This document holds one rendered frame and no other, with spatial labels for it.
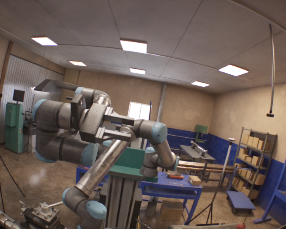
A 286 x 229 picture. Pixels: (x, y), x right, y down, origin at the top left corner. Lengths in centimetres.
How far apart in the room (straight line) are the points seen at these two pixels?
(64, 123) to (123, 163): 121
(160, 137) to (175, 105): 690
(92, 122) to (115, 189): 147
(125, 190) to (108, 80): 660
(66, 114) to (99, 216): 42
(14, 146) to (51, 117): 484
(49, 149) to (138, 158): 118
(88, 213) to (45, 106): 44
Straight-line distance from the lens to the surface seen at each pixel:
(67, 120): 50
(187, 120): 792
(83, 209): 70
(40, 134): 56
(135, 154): 160
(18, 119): 503
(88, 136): 47
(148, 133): 88
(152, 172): 151
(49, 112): 53
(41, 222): 133
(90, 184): 76
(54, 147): 55
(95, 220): 68
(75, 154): 53
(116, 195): 194
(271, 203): 400
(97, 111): 51
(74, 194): 75
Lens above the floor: 201
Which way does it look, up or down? 2 degrees down
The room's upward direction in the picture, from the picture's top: 10 degrees clockwise
